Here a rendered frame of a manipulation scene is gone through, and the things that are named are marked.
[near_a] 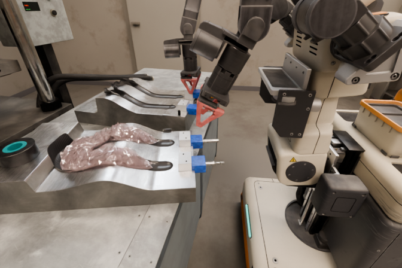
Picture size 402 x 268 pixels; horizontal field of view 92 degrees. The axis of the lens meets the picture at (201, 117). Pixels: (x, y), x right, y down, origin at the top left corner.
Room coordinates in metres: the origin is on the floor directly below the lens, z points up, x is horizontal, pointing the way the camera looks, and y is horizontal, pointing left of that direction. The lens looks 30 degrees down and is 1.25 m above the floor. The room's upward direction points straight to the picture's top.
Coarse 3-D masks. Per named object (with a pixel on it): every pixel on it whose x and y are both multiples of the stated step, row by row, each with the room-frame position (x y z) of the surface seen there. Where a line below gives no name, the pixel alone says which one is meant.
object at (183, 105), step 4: (180, 100) 0.72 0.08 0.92; (184, 100) 0.72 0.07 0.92; (188, 100) 0.72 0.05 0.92; (180, 104) 0.69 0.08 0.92; (184, 104) 0.69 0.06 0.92; (188, 104) 0.71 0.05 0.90; (192, 104) 0.71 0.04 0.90; (196, 104) 0.72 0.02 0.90; (180, 108) 0.68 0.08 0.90; (184, 108) 0.68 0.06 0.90; (188, 108) 0.68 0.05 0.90; (192, 108) 0.68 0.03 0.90; (196, 108) 0.68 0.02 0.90; (188, 112) 0.68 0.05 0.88; (192, 112) 0.68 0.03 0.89
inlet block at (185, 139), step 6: (180, 132) 0.54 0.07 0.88; (186, 132) 0.54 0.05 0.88; (180, 138) 0.51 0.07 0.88; (186, 138) 0.51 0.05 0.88; (192, 138) 0.53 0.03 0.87; (198, 138) 0.53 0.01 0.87; (180, 144) 0.50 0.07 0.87; (186, 144) 0.50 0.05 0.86; (192, 144) 0.51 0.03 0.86; (198, 144) 0.51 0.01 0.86
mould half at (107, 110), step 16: (112, 96) 0.73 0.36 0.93; (144, 96) 0.82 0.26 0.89; (80, 112) 0.74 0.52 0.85; (96, 112) 0.72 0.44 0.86; (112, 112) 0.70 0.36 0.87; (128, 112) 0.69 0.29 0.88; (144, 112) 0.68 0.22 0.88; (160, 112) 0.68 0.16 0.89; (176, 112) 0.67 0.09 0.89; (160, 128) 0.66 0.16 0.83; (176, 128) 0.64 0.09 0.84
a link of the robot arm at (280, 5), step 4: (272, 0) 0.81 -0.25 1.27; (276, 0) 0.81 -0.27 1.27; (280, 0) 0.81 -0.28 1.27; (284, 0) 0.81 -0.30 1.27; (272, 4) 0.80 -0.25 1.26; (276, 4) 0.80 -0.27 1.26; (280, 4) 0.81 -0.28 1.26; (284, 4) 0.81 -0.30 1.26; (276, 8) 0.80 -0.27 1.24; (280, 8) 0.80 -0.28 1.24; (284, 8) 0.80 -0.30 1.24; (272, 12) 0.80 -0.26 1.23; (276, 12) 0.80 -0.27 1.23; (280, 12) 0.80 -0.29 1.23; (284, 12) 0.80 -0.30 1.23; (272, 16) 0.80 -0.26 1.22; (276, 16) 0.80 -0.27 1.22; (280, 16) 0.80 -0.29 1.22
